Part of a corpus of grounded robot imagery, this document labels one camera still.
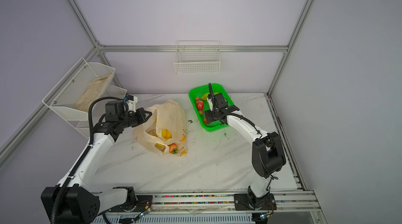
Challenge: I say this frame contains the beige plastic bag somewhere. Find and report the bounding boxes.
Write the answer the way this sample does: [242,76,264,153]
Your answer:
[133,100,187,156]

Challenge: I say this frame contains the lower white mesh shelf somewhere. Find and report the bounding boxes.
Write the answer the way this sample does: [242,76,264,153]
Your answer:
[75,85,127,138]

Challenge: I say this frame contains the yellow fake banana bunch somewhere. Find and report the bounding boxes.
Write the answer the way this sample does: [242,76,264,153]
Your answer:
[155,129,187,157]

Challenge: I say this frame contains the white wire wall basket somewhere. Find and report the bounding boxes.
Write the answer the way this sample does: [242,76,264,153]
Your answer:
[174,41,221,74]

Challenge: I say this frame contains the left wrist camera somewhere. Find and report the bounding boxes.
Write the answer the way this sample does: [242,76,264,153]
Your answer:
[123,94,138,113]

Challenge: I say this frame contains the green plastic basket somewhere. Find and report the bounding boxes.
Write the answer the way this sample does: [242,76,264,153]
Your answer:
[188,82,236,133]

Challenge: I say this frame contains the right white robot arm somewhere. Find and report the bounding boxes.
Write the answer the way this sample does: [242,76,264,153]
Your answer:
[204,90,287,210]

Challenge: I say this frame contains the red fake strawberry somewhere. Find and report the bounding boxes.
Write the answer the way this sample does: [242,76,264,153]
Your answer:
[196,100,204,111]
[169,143,178,155]

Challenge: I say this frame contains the green fake pear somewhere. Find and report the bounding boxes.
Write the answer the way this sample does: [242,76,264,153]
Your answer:
[201,92,210,101]

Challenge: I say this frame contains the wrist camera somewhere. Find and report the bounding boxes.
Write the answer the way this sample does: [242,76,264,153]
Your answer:
[123,94,138,113]
[207,94,215,111]

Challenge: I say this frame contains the folded beige bags in shelf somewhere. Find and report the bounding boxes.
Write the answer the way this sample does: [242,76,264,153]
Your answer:
[74,74,111,112]

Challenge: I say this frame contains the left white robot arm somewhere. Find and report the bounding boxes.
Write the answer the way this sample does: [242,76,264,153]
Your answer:
[41,95,152,224]

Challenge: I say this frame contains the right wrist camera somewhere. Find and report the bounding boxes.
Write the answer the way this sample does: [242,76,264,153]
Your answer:
[207,94,215,111]

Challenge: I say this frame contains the white mesh shelf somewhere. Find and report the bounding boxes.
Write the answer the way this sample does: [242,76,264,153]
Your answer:
[75,85,127,138]
[42,58,115,121]

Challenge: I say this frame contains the upper white mesh shelf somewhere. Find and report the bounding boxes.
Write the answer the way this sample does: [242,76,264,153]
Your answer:
[42,58,115,121]

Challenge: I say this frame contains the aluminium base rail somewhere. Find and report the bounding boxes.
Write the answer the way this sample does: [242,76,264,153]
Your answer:
[59,190,327,224]

